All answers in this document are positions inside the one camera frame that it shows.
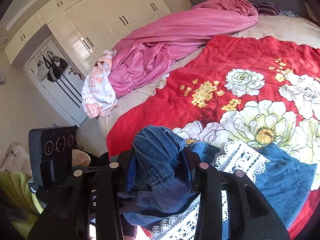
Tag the pink blanket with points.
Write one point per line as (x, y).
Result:
(148, 52)

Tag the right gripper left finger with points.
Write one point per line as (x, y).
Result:
(87, 193)

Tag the beige bed sheet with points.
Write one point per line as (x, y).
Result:
(283, 28)

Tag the white door with bags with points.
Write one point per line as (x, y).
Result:
(63, 94)

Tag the cream wardrobe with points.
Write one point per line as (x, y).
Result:
(84, 29)

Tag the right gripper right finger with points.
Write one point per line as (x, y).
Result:
(250, 216)

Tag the pink white checked cloth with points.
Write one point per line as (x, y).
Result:
(98, 95)

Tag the blue denim pants with lace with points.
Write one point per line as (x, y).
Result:
(181, 189)

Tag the red floral bedspread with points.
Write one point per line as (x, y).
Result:
(261, 92)

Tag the striped purple pillow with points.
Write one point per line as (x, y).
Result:
(270, 9)

